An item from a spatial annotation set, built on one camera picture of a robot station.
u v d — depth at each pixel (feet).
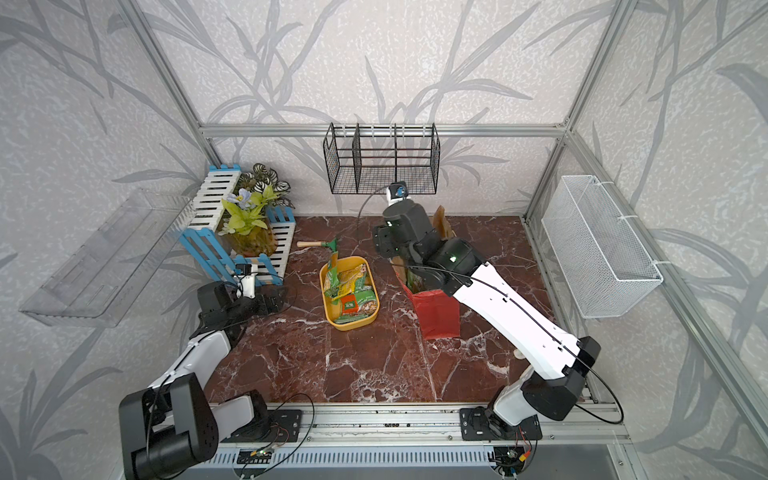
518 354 2.79
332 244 3.67
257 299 2.52
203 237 2.64
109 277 2.24
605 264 2.03
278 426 2.41
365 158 3.33
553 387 1.33
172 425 1.50
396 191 1.79
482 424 2.40
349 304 3.07
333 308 3.05
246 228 2.99
